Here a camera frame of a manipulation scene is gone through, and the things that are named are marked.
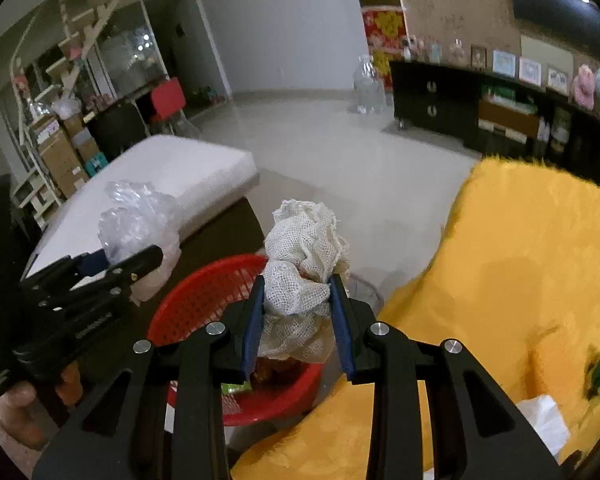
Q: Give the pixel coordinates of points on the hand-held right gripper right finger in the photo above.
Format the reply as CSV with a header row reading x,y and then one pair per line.
x,y
341,330

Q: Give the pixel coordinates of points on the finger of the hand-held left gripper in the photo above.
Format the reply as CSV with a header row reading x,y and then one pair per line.
x,y
140,260
92,262

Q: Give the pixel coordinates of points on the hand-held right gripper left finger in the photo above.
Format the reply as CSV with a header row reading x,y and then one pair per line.
x,y
252,330

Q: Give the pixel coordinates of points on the clear plastic wrap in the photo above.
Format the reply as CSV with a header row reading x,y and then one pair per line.
x,y
135,220

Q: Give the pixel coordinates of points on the red plastic basket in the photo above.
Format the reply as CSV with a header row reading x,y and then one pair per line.
x,y
190,305

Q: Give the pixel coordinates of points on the white gauze cloth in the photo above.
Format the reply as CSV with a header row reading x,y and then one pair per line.
x,y
300,260

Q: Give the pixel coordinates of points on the white tissue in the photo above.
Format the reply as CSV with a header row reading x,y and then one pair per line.
x,y
542,425

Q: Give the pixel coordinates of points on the person's left hand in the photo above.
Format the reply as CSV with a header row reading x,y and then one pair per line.
x,y
22,410

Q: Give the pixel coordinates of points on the brown crumpled scrap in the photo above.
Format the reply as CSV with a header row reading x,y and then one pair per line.
x,y
275,370

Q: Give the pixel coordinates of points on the green wrapper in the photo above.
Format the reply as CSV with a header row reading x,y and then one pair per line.
x,y
235,387

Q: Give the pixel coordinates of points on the white mattress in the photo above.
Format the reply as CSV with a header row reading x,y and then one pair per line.
x,y
170,165

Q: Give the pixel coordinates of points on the stack of cardboard boxes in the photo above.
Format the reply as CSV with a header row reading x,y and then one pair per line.
x,y
62,160

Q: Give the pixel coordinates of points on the black chair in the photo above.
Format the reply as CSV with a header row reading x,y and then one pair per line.
x,y
117,130

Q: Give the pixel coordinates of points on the red chair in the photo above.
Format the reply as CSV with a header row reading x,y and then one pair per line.
x,y
167,95

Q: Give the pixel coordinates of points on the yellow fuzzy table cloth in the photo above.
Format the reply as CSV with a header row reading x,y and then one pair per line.
x,y
505,260

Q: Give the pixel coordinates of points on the white ladder shelf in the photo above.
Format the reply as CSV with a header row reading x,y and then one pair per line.
x,y
75,60

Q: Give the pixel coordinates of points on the large clear plastic jar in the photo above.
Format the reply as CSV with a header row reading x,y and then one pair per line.
x,y
367,85

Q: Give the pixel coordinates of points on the black low cabinet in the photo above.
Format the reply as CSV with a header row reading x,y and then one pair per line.
x,y
430,95

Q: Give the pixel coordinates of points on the brown box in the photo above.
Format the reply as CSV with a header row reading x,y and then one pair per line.
x,y
507,117

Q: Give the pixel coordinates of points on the glass storage jar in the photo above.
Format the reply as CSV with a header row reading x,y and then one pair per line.
x,y
561,125

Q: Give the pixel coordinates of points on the glass snow globe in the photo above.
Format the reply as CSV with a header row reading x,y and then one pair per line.
x,y
458,52

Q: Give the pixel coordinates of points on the pink plush toy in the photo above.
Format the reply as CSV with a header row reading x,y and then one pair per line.
x,y
583,87

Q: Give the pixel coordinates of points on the brown picture frame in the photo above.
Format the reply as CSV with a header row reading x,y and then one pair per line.
x,y
479,57

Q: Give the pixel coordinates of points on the red flowered wall poster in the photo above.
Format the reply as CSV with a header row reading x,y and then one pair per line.
x,y
380,25

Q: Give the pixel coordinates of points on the blue picture frame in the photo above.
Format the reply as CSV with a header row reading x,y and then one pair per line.
x,y
504,64

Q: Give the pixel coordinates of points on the pale picture frame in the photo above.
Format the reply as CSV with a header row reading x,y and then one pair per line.
x,y
530,70

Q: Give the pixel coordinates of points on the wooden picture frame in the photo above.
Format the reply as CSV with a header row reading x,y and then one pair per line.
x,y
557,80

